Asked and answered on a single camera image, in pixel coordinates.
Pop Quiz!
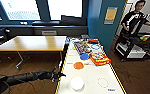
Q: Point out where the dark chair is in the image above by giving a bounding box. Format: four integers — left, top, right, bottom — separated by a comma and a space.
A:
0, 28, 11, 43

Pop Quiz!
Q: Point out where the blue bowl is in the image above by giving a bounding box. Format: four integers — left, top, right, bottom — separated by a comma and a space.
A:
79, 53, 91, 61

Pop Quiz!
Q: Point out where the dark bench cushion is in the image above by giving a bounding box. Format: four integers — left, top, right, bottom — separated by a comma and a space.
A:
60, 15, 88, 27

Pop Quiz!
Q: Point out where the white bowl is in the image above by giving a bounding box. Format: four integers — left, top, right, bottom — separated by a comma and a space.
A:
69, 75, 86, 92

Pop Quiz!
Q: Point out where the yellow wall notice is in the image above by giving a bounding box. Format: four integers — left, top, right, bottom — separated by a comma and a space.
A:
104, 7, 118, 25

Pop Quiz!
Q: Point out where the flat red box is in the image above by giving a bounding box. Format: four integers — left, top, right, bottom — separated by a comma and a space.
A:
86, 38, 100, 45

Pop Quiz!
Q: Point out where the person in black shirt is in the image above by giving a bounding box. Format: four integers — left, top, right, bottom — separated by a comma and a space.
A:
120, 0, 150, 36

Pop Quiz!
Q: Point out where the yellow wooden game table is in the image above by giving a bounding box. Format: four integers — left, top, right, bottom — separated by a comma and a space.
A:
54, 38, 127, 94

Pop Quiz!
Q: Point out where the colourful game box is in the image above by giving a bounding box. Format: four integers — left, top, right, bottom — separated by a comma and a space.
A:
73, 41, 93, 56

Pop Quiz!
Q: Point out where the wooden long table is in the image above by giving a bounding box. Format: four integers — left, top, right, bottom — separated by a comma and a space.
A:
0, 35, 68, 71

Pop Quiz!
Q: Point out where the orange bowl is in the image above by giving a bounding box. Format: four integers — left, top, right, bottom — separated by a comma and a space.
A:
73, 61, 85, 71

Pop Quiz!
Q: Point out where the white blue round dish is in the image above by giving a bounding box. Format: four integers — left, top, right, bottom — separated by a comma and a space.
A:
90, 43, 102, 51

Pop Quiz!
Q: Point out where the white box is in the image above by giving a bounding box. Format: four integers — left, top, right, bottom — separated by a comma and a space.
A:
117, 42, 147, 59

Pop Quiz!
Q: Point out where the small colourful toy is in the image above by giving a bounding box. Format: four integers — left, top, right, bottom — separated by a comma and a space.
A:
139, 35, 150, 42

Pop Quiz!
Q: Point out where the dark window bench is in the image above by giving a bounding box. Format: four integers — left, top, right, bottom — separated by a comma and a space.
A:
0, 21, 89, 38

